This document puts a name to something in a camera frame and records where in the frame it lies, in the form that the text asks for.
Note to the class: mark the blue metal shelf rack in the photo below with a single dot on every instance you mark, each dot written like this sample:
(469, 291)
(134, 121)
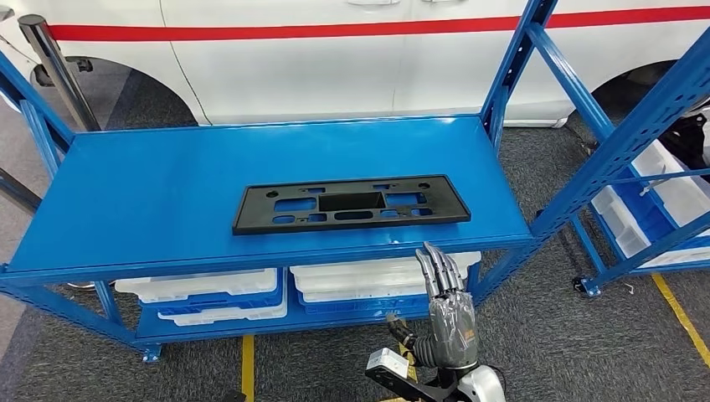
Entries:
(138, 194)

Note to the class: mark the dark metal rail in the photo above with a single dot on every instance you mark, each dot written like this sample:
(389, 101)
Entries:
(19, 190)

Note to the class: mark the chrome wheeled base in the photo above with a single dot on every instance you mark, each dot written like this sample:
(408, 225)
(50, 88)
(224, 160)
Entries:
(91, 286)

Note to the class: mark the white car red stripe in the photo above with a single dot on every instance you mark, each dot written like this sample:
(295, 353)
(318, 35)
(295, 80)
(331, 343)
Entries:
(277, 72)

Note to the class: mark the chrome post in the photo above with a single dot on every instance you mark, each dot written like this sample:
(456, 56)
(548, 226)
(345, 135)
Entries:
(58, 72)

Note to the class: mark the black plastic plate part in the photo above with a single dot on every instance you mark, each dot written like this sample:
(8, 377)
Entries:
(255, 216)

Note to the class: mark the black frame part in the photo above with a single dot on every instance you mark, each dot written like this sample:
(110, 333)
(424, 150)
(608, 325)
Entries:
(685, 139)

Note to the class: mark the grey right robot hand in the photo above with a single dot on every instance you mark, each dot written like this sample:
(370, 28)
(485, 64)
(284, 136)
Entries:
(452, 333)

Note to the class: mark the blue wheeled shelf rack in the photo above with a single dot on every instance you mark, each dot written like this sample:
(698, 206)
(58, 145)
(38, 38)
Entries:
(638, 136)

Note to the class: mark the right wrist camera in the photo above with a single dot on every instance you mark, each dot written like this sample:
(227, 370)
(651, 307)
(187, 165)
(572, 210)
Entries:
(388, 365)

